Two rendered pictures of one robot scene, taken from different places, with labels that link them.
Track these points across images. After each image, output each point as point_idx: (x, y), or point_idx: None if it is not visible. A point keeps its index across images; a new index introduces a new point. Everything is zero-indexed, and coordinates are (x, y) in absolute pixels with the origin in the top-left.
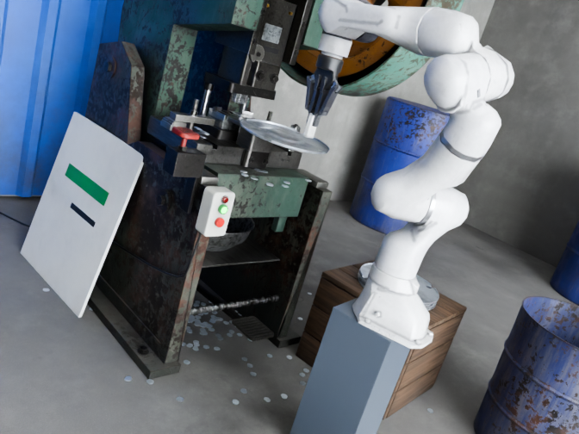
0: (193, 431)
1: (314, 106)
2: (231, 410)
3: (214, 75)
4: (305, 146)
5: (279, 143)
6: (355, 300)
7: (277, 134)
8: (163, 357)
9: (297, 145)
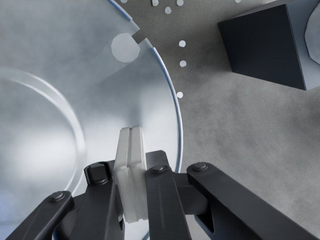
0: (203, 141)
1: (120, 235)
2: (188, 102)
3: None
4: (106, 114)
5: (149, 238)
6: (299, 41)
7: (32, 198)
8: None
9: (115, 152)
